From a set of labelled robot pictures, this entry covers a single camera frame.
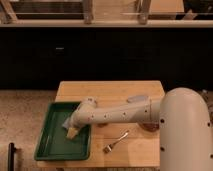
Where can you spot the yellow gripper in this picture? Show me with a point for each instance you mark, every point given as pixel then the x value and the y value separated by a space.
pixel 72 132

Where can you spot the grey-blue sponge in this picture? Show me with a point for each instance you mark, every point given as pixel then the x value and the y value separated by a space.
pixel 66 124

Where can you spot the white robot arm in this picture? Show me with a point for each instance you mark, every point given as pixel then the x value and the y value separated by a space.
pixel 186 131

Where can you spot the green plastic tray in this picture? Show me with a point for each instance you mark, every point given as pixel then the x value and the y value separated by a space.
pixel 53 145

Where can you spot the metal fork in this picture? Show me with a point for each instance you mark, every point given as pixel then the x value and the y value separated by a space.
pixel 110 147

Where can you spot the wooden table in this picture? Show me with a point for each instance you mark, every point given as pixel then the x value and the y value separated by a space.
pixel 139 149

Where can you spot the grey folded cloth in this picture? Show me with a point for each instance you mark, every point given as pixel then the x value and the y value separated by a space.
pixel 137 98

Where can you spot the dark red bowl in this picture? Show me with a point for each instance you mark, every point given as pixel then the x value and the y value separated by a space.
pixel 151 127

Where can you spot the wooden railing shelf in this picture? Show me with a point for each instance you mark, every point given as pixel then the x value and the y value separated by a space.
pixel 107 13

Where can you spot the black post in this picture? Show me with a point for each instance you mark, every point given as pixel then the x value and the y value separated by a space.
pixel 11 153

